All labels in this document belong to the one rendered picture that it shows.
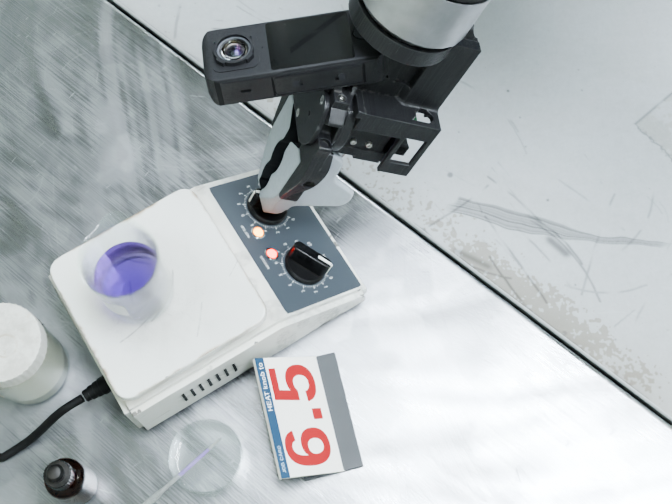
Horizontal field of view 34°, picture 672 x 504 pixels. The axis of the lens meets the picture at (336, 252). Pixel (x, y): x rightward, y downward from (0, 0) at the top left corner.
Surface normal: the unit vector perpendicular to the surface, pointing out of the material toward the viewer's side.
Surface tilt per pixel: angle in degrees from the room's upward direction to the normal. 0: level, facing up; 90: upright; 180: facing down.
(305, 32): 12
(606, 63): 0
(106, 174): 0
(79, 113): 0
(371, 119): 77
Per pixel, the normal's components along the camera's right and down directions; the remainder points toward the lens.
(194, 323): -0.03, -0.33
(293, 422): 0.60, -0.41
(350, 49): -0.07, -0.52
